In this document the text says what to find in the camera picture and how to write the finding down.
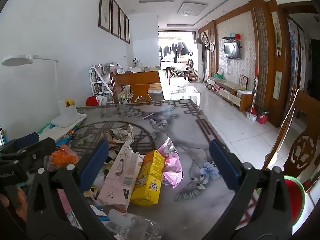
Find newspaper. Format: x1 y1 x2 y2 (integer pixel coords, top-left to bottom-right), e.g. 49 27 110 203
101 124 135 155

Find wall shelf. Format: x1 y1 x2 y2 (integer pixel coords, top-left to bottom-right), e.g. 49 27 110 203
221 32 243 42

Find hanging clothes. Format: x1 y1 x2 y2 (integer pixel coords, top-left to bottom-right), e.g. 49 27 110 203
160 41 194 63

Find orange plastic bag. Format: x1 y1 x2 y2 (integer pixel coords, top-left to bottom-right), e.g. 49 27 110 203
49 144 78 172

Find pink paper package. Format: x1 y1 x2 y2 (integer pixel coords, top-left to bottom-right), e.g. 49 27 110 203
97 140 145 213

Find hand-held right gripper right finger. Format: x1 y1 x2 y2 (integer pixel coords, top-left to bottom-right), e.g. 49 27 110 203
201 139 293 240

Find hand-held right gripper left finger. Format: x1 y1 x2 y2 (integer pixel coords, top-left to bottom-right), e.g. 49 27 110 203
26 139 118 240

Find tall wall scroll painting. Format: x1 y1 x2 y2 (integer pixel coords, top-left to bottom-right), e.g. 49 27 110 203
271 11 283 57

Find blue wall poster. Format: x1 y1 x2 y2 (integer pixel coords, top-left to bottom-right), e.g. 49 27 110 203
287 17 307 90

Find white book rack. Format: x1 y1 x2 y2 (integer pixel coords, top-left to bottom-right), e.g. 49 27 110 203
89 65 118 103

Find large framed wall picture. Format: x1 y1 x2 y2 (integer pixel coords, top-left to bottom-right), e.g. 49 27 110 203
98 0 112 33

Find white coffee table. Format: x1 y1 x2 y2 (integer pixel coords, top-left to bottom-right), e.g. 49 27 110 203
171 85 202 105

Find wooden bench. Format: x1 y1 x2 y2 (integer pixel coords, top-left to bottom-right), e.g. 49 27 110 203
109 70 164 103

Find short wall scroll painting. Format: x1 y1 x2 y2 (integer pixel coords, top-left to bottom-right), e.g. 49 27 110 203
272 71 282 99

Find white desk lamp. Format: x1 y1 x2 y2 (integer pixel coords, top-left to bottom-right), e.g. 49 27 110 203
2 54 87 128

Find colourful blue children's book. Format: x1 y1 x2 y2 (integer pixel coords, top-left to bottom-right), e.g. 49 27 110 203
56 125 87 148

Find small framed star picture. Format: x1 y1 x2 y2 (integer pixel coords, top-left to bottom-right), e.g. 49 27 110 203
239 74 249 90

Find white blue wrapper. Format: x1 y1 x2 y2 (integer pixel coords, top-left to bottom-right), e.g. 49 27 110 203
67 200 113 230

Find pink foil bag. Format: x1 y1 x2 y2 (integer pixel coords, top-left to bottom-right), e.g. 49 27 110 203
157 137 184 189

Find red round stool green rim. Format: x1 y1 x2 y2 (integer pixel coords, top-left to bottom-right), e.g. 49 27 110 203
282 176 306 233

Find square ceiling light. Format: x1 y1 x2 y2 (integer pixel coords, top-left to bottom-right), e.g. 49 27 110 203
178 2 208 16

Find low television cabinet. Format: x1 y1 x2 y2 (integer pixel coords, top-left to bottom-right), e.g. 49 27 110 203
207 77 253 112

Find clear plastic bag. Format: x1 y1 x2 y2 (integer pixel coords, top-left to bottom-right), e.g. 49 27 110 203
107 209 165 240

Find mop with red-white pole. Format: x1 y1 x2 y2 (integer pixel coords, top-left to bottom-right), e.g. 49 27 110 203
246 65 259 122

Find stack of papers and magazines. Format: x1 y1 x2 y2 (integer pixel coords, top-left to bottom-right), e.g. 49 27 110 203
37 121 83 140

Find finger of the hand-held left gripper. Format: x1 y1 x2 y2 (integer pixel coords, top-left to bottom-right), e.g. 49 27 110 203
14 132 40 152
15 137 57 167

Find wall-mounted television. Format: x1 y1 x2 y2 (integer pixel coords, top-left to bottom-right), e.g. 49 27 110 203
224 42 242 60

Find small wooden chair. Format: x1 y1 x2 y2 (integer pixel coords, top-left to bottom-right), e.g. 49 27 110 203
186 59 198 83

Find carved wooden chair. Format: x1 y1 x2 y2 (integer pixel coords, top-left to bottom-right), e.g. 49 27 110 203
264 85 320 183

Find small framed wall picture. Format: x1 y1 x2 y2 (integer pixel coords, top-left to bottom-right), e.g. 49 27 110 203
124 14 130 44

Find balance bike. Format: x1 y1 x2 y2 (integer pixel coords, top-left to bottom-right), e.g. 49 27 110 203
166 66 185 79

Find yellow cardboard box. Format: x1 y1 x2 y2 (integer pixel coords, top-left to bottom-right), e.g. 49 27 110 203
130 150 166 207

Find red bucket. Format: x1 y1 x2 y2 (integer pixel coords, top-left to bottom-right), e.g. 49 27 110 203
256 110 270 124

